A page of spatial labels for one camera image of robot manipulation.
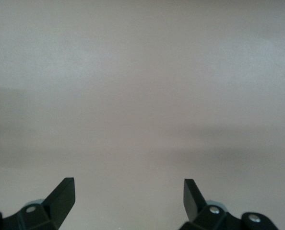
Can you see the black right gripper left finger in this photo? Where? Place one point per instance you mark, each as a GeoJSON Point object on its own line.
{"type": "Point", "coordinates": [61, 203]}

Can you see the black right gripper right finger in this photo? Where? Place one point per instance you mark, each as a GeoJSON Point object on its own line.
{"type": "Point", "coordinates": [193, 203]}

